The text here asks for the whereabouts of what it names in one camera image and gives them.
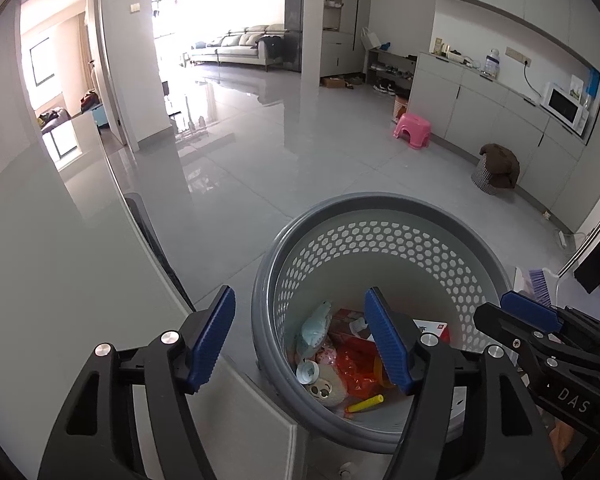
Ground light blue wet wipes pack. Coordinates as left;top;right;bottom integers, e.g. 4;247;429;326
295;300;333;361

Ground pink snack packet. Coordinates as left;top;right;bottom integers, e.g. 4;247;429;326
312;345;338;368

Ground bedroom window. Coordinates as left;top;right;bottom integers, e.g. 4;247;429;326
29;37;63;88

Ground shoe rack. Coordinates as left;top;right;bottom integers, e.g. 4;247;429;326
367;49;418;96

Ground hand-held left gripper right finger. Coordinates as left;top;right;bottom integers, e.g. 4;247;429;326
363;287;565;480

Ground white and red box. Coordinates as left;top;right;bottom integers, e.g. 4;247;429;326
412;319;452;346

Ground person's right hand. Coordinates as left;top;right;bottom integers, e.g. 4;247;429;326
550;420;581;468

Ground beige curtain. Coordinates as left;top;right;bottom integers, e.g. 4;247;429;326
77;15;94;101

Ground beige plush toy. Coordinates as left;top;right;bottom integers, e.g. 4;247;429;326
302;372;348;407

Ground white round cap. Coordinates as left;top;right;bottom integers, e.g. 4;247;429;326
296;359;321;385

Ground bedroom door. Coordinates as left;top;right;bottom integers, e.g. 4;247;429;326
87;0;132;151

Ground bed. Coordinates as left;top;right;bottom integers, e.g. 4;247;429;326
37;107;73;133

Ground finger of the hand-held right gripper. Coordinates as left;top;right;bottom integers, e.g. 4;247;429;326
500;291;563;333
473;302;546;361

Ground dark jacket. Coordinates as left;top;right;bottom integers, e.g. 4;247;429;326
257;35;287;62

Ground red plastic bag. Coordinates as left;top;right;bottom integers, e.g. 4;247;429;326
335;342;396;396

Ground grey perforated basket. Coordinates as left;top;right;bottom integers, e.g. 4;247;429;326
251;192;515;455

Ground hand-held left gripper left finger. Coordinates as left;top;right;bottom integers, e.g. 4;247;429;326
37;285;237;480

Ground white sideboard cabinet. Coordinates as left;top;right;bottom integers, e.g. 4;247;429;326
410;51;600;233

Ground white wall cabinets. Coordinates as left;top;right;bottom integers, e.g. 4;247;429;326
427;0;600;68

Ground yellow plastic stick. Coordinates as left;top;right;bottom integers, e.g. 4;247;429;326
344;394;385;414

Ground woven basket with brown cloth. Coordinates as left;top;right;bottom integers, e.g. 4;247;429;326
471;143;521;196

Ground dark refrigerator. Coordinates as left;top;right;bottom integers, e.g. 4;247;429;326
285;0;306;73

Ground white microwave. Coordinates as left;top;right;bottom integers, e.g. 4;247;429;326
540;82;588;136

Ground purple bristle broom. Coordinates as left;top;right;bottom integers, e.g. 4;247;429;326
527;200;600;307

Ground pink plastic stool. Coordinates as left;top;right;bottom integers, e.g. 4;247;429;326
392;112;432;151

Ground grey sofa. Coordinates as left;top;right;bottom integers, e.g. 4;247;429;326
189;24;287;68

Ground wall shelf unit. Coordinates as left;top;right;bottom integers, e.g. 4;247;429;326
321;0;366;78

